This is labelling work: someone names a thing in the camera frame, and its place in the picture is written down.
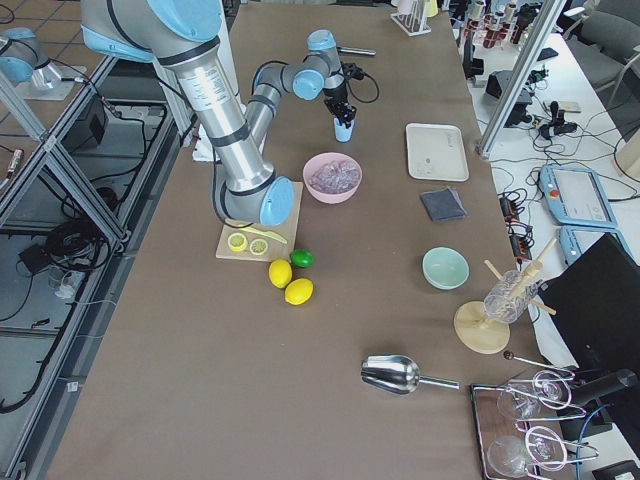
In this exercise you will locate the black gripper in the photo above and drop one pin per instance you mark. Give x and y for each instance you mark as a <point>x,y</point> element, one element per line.
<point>335,94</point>

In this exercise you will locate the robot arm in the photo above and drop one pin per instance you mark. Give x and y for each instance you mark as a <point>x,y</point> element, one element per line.
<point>184,37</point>
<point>21,54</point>

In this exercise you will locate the light blue plastic cup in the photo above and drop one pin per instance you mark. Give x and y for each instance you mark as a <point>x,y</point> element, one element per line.
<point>343,130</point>

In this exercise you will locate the pink bowl of ice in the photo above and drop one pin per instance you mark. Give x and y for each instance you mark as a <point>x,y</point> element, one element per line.
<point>332,177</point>

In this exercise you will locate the pink plastic cup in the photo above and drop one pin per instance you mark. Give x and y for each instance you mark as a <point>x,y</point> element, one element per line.
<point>408,7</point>

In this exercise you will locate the yellow plastic cup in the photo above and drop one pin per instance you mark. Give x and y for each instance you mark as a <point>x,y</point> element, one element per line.
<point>431,8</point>

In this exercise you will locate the steel ice scoop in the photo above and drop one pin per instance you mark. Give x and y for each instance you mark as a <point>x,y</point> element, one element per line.
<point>398,374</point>

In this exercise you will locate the steel muddler black tip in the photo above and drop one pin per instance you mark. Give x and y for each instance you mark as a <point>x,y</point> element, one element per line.
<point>356,51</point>

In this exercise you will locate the cream rabbit tray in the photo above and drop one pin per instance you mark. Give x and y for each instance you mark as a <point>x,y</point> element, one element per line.
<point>436,152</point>

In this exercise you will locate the grey folded cloth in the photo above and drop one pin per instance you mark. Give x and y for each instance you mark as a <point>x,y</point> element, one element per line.
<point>443,205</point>

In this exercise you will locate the yellow plastic knife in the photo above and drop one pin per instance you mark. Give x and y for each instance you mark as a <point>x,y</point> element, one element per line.
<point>264,233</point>

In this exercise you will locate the green lime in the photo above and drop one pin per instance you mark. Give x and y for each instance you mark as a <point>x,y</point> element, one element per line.
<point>302,258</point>

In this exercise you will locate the lemon half slice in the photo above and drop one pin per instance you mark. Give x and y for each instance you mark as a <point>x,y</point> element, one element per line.
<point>237,242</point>
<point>258,246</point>

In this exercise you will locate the wooden cutting board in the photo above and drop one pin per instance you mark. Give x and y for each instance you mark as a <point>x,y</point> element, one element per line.
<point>288,229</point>

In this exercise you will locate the whole lemon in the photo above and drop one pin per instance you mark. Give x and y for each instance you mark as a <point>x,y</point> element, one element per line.
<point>299,291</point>
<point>280,273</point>

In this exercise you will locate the green ceramic bowl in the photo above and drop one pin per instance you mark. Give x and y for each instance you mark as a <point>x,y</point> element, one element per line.
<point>445,268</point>

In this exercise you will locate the clear textured glass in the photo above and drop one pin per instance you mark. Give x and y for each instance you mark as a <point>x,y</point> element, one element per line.
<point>508,299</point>

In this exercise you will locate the blue teach pendant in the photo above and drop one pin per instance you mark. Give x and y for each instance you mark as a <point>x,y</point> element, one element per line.
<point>575,240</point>
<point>575,196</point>

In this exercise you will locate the wooden mug tree stand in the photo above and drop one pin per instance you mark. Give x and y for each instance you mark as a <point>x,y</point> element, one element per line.
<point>483,326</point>

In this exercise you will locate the black computer monitor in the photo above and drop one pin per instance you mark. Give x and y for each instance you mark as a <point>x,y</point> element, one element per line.
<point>597,307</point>

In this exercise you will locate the wine glass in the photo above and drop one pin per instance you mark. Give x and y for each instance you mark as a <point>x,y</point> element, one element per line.
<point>526,399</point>
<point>540,450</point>

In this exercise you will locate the black framed tray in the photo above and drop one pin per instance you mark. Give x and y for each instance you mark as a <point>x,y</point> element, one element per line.
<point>535,424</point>

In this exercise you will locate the white wire cup rack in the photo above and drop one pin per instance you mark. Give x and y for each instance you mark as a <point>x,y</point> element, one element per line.
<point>412,25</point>

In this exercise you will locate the aluminium frame post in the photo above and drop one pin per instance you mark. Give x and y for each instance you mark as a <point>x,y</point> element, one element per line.
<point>542,27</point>

